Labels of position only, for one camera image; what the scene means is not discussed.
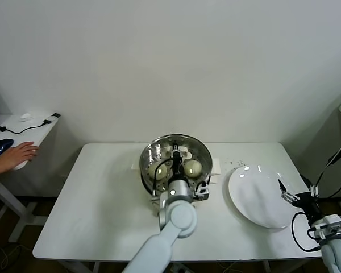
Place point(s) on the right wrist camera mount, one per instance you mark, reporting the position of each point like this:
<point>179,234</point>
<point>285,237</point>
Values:
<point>332,220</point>

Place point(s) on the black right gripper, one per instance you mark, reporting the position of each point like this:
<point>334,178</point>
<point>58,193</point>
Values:
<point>307,202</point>

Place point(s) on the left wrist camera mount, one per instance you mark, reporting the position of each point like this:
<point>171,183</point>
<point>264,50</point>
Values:
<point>203,194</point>

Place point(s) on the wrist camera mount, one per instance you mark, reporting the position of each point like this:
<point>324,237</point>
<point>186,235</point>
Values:
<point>332,220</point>
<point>203,194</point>

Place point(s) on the white side desk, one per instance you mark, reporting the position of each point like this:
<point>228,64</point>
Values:
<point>14,122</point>

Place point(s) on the perforated steel steamer basket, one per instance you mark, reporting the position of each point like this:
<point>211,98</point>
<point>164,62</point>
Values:
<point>148,185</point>

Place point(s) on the white table leg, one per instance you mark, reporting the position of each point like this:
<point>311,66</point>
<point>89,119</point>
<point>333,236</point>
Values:
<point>266,267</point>
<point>96,267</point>

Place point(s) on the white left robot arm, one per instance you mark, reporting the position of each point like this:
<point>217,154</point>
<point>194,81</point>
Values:
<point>179,219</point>

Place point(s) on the white steamed baozi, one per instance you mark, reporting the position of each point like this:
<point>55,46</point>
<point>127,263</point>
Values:
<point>193,168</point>
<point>157,172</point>

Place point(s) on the white round plate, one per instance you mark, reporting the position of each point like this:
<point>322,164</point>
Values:
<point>253,196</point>

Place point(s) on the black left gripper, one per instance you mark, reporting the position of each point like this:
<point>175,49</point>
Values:
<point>178,170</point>

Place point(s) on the white electric cooking pot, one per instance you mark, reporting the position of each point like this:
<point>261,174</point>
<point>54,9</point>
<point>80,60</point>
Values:
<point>217,167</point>

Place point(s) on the crumpled white tissue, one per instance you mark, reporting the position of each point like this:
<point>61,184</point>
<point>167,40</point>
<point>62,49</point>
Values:
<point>25,116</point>

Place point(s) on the black computer mouse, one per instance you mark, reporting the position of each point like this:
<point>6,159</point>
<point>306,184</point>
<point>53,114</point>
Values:
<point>1,145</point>

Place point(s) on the person bare hand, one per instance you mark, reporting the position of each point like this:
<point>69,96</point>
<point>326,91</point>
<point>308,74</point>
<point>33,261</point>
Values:
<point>17,155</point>

